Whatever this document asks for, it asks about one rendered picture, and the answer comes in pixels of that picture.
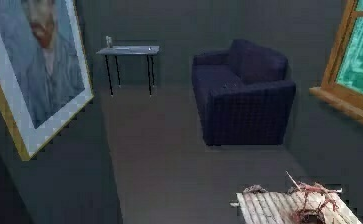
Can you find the dark blue sofa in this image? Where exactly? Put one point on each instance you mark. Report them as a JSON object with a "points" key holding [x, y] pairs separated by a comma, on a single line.
{"points": [[245, 96]]}

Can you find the grey table with black legs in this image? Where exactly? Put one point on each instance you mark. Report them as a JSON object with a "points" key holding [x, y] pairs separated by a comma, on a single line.
{"points": [[129, 50]]}

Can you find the small grey brown lump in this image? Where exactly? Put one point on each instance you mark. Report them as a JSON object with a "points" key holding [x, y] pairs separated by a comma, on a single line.
{"points": [[254, 189]]}

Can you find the pale wood slatted table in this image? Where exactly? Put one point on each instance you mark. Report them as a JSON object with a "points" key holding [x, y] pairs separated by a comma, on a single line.
{"points": [[269, 210]]}

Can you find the framed portrait painting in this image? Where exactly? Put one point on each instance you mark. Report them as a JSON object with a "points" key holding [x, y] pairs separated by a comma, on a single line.
{"points": [[45, 66]]}

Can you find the wood framed window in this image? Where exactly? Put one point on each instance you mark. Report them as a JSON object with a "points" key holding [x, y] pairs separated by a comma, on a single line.
{"points": [[352, 63]]}

